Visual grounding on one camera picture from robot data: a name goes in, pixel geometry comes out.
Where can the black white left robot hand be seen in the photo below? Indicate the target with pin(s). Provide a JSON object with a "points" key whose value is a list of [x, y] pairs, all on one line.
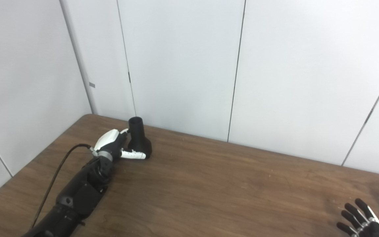
{"points": [[109, 138]]}

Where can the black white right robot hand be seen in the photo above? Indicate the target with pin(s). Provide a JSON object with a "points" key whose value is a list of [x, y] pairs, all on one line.
{"points": [[368, 228]]}

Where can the black funnel-shaped nozzle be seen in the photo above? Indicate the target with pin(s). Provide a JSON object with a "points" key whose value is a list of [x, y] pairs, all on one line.
{"points": [[139, 143]]}

